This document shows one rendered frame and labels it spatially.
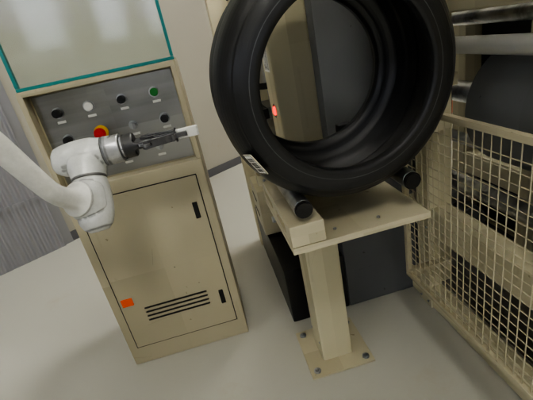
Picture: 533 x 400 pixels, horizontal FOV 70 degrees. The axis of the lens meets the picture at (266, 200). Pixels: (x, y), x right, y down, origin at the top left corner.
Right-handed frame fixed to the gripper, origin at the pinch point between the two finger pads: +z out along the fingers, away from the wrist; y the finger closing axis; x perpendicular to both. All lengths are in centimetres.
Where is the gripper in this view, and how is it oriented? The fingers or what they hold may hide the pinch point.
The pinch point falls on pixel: (187, 132)
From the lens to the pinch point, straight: 125.5
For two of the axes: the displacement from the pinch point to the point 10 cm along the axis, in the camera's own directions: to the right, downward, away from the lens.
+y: -1.9, -3.6, 9.1
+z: 9.6, -2.5, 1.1
